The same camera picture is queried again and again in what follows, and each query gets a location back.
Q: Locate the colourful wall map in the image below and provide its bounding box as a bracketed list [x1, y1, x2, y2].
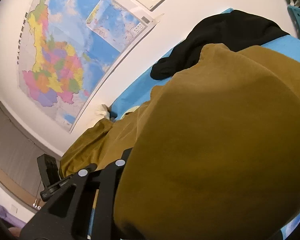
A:
[17, 0, 157, 132]

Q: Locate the grey wooden door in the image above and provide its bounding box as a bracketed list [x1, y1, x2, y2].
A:
[0, 102, 61, 209]

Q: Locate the black garment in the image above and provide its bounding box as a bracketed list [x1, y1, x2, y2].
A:
[150, 10, 288, 80]

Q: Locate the cream folded garment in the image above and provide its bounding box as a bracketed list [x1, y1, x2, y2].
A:
[94, 104, 140, 122]

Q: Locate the olive green jacket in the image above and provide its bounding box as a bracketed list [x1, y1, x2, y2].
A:
[58, 42, 300, 240]

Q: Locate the blue floral bed sheet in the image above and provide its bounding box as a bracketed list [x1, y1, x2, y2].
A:
[86, 7, 300, 240]

